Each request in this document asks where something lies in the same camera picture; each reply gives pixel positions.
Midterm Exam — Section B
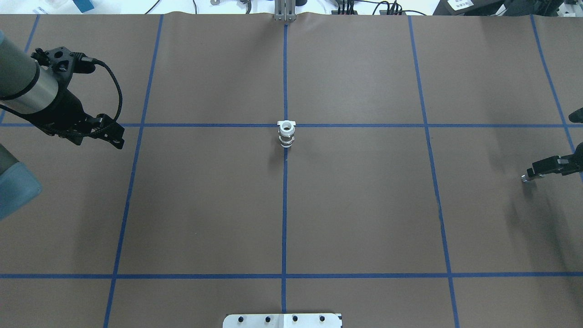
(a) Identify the black left camera cable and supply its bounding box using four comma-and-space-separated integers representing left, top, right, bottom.
82, 57, 124, 126

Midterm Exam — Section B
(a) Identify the white pedestal column with base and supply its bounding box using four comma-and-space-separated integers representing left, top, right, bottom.
222, 313, 343, 328

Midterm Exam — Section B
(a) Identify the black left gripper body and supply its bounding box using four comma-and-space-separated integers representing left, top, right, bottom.
28, 89, 98, 146

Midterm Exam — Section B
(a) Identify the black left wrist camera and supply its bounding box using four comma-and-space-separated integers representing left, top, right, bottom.
31, 46, 96, 88

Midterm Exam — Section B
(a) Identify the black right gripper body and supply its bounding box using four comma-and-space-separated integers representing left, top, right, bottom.
565, 143, 583, 176

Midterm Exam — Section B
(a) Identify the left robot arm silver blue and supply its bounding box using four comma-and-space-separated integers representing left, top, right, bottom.
0, 34, 124, 149

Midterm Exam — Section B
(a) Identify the aluminium frame post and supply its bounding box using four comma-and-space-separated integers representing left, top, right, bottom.
273, 0, 297, 23

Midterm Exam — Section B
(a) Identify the white PPR valve with handle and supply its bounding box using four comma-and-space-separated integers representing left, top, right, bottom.
277, 120, 297, 148

